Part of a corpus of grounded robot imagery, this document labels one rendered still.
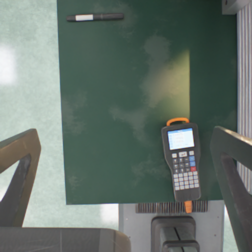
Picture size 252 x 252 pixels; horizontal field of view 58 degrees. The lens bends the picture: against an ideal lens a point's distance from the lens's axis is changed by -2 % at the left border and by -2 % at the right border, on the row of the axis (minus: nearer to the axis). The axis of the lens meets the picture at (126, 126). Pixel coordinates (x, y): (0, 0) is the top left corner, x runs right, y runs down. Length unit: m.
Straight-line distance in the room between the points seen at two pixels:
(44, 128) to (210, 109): 1.02
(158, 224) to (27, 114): 0.93
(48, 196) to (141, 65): 1.09
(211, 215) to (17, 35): 1.41
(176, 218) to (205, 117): 0.68
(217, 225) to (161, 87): 0.86
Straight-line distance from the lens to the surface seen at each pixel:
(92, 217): 1.49
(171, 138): 0.57
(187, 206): 0.63
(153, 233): 1.19
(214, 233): 1.30
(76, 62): 0.60
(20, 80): 1.46
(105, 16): 0.61
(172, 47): 0.61
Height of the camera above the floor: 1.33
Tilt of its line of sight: 86 degrees down
